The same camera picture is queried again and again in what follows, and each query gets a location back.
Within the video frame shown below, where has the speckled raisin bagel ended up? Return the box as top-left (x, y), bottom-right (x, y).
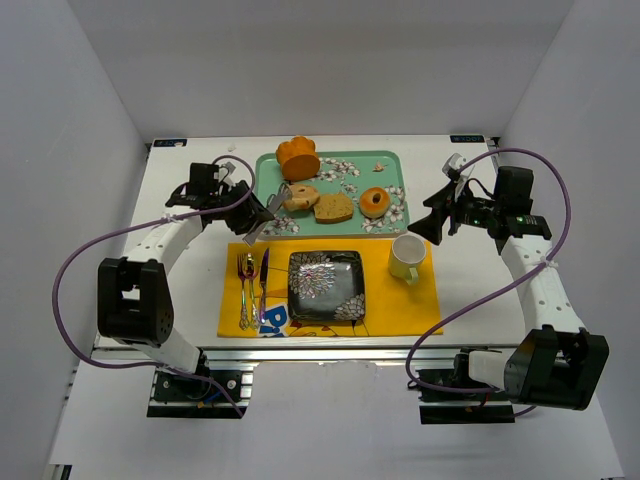
top-left (283, 183), bottom-right (320, 212)

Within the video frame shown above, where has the brown bread slice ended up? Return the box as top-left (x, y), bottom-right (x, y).
top-left (313, 192), bottom-right (354, 224)

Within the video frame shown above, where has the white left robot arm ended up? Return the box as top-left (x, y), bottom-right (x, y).
top-left (97, 161), bottom-right (441, 382)

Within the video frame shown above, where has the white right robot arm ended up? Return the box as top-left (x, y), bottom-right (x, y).
top-left (409, 167), bottom-right (609, 410)

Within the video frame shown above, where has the iridescent fork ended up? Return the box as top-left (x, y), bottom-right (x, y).
top-left (237, 254), bottom-right (249, 330)

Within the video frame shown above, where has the iridescent spoon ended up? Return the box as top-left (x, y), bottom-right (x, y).
top-left (245, 253), bottom-right (259, 331)

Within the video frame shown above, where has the iridescent table knife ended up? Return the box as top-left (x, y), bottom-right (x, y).
top-left (259, 247), bottom-right (270, 325)

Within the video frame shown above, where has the white and green mug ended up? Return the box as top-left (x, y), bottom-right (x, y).
top-left (388, 235), bottom-right (427, 285)

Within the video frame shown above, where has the orange brioche loaf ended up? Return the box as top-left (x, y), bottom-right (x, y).
top-left (276, 136), bottom-right (321, 182)

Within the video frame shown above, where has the blue label right corner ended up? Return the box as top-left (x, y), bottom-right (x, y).
top-left (449, 134), bottom-right (485, 143)

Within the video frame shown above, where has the blue label corner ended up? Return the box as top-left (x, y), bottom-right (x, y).
top-left (152, 138), bottom-right (187, 148)
top-left (449, 134), bottom-right (485, 143)

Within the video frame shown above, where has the golden plain bagel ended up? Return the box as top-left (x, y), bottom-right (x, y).
top-left (359, 187), bottom-right (391, 219)

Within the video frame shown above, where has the mint floral serving tray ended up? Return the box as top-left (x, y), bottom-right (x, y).
top-left (261, 150), bottom-right (409, 240)

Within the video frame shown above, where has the black floral square plate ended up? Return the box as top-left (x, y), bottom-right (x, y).
top-left (287, 250), bottom-right (366, 323)

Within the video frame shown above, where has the yellow printed placemat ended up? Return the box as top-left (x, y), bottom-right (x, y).
top-left (217, 239), bottom-right (441, 339)

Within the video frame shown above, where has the blue label left corner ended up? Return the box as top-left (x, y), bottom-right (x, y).
top-left (152, 138), bottom-right (187, 148)

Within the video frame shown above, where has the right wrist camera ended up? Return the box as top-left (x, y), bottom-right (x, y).
top-left (442, 153), bottom-right (467, 182)

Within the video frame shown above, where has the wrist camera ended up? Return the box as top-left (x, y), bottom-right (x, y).
top-left (213, 162), bottom-right (236, 188)
top-left (442, 153), bottom-right (467, 182)

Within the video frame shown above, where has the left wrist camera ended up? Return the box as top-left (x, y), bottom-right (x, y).
top-left (213, 162), bottom-right (236, 188)

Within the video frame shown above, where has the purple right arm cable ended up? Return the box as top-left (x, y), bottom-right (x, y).
top-left (405, 147), bottom-right (572, 419)

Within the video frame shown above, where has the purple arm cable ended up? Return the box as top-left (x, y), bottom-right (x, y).
top-left (405, 147), bottom-right (572, 419)
top-left (52, 155), bottom-right (256, 419)

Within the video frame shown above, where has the aluminium table edge rail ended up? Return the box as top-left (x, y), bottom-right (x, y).
top-left (94, 344), bottom-right (521, 366)

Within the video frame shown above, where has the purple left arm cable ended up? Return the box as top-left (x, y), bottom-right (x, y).
top-left (52, 155), bottom-right (256, 419)

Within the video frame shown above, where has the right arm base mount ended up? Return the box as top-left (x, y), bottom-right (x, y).
top-left (408, 348), bottom-right (515, 425)

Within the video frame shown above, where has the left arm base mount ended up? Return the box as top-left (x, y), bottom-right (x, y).
top-left (146, 365), bottom-right (253, 420)

